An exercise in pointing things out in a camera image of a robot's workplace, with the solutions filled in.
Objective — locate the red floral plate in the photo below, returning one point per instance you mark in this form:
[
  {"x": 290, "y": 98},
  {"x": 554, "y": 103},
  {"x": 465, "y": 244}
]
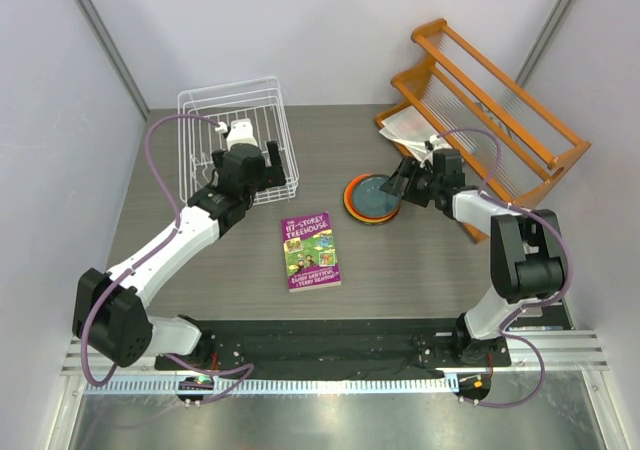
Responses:
[{"x": 347, "y": 204}]

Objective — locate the aluminium rail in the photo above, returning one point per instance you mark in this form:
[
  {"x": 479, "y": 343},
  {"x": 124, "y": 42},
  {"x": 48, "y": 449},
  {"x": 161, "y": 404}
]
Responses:
[{"x": 560, "y": 351}]

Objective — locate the white wire dish rack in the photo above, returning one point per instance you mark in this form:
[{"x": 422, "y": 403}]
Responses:
[{"x": 212, "y": 111}]

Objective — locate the orange plate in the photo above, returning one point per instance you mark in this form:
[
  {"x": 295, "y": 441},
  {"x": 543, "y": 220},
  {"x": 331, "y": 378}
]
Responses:
[{"x": 352, "y": 190}]

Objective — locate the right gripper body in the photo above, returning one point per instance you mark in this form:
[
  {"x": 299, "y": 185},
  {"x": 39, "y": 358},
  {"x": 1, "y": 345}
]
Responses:
[{"x": 422, "y": 184}]

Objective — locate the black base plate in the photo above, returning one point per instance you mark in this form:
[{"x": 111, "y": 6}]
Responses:
[{"x": 330, "y": 350}]

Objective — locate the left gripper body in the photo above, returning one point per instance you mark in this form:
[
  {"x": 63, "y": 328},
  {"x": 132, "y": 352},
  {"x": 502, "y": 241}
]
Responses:
[{"x": 257, "y": 186}]

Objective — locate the perforated metal strip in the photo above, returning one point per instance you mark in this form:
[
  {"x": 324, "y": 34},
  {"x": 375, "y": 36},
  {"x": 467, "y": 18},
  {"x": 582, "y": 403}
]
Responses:
[{"x": 175, "y": 384}]

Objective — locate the white paper packet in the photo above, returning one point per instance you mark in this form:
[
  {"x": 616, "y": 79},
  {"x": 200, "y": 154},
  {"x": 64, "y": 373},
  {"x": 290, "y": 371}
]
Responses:
[{"x": 410, "y": 129}]

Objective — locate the orange wooden rack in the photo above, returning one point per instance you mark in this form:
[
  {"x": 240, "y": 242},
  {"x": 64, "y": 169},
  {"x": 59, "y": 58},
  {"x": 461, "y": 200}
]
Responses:
[{"x": 503, "y": 133}]

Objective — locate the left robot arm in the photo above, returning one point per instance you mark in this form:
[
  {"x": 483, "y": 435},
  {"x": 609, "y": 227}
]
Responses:
[{"x": 110, "y": 313}]

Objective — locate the dark plate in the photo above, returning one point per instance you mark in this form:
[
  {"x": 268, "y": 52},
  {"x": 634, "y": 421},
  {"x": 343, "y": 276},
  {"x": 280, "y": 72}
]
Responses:
[{"x": 369, "y": 200}]

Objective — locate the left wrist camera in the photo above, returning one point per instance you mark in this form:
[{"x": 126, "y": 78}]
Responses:
[{"x": 239, "y": 131}]

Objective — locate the lime green plate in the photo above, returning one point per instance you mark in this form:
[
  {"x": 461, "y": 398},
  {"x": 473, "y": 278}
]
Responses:
[{"x": 350, "y": 214}]

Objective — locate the purple treehouse book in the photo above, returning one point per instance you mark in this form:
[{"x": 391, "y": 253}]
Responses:
[{"x": 310, "y": 252}]

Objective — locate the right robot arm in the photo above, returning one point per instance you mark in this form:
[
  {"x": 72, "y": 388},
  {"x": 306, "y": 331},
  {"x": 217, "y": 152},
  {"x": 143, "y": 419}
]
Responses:
[{"x": 529, "y": 262}]

